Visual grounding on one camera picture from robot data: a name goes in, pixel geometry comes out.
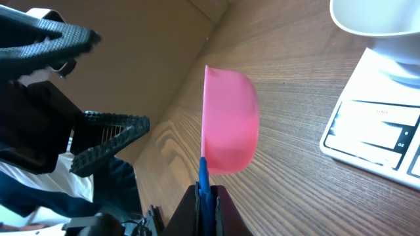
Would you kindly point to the white digital kitchen scale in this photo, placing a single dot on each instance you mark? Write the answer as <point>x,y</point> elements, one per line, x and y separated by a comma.
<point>375,123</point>

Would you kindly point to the pink scoop with blue handle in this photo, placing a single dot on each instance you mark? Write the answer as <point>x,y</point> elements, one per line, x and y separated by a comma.
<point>229,133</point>

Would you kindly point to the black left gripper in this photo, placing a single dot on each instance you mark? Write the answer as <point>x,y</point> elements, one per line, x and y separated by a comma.
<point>36,121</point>

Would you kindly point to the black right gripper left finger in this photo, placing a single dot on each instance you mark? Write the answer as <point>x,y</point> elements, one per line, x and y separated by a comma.
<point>185,221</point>

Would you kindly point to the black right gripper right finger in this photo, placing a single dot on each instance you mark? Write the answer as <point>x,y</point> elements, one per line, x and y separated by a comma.
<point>228,221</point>

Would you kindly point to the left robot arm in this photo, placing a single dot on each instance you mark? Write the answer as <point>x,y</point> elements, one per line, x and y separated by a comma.
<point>72,196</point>

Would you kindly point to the white bowl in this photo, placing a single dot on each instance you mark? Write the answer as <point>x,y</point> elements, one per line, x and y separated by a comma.
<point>389,28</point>

